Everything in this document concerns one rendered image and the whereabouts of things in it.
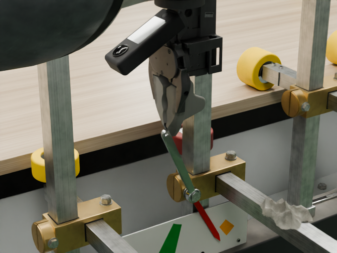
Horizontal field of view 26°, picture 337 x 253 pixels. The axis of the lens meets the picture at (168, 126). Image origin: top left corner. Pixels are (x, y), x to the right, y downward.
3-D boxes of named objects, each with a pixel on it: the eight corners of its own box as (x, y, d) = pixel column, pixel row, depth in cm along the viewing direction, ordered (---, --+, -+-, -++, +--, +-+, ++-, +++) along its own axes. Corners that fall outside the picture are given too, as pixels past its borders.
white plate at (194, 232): (247, 243, 135) (249, 195, 131) (124, 289, 122) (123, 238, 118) (245, 241, 135) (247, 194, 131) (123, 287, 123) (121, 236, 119)
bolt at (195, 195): (230, 240, 130) (198, 186, 121) (220, 249, 129) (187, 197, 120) (223, 235, 131) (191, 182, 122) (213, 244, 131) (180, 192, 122)
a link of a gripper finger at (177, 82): (190, 115, 104) (190, 56, 101) (181, 117, 103) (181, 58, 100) (173, 104, 108) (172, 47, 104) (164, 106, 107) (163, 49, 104)
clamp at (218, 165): (244, 186, 130) (246, 161, 128) (181, 207, 123) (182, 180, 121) (226, 174, 134) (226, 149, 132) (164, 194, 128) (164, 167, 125)
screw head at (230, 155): (238, 159, 129) (239, 152, 128) (229, 161, 128) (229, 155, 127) (231, 154, 130) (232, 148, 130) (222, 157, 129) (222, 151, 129)
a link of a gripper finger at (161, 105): (197, 128, 112) (198, 71, 108) (164, 136, 109) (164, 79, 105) (186, 121, 114) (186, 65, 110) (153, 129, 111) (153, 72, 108)
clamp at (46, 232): (124, 235, 118) (123, 208, 116) (46, 261, 111) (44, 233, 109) (106, 219, 122) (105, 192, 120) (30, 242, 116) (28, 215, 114)
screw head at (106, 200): (114, 204, 117) (114, 197, 116) (103, 207, 116) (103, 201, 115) (108, 198, 119) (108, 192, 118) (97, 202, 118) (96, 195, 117)
